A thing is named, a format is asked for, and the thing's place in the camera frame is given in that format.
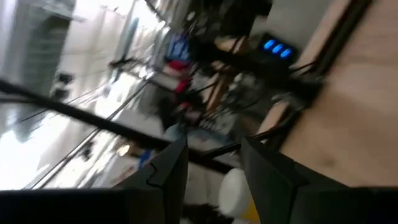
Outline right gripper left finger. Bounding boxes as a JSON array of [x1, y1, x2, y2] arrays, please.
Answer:
[[113, 136, 190, 224]]

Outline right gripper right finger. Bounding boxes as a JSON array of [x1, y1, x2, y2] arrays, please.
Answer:
[[241, 136, 349, 224]]

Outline pale translucent plastic bowl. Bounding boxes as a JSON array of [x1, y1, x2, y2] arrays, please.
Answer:
[[217, 167, 253, 218]]

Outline small yellow object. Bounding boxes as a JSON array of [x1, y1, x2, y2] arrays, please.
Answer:
[[242, 198, 261, 224]]

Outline black rig crossbar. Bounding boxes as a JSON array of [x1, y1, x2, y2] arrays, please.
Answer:
[[0, 79, 234, 174]]

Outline black aluminium table frame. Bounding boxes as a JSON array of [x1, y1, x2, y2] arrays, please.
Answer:
[[198, 0, 374, 175]]

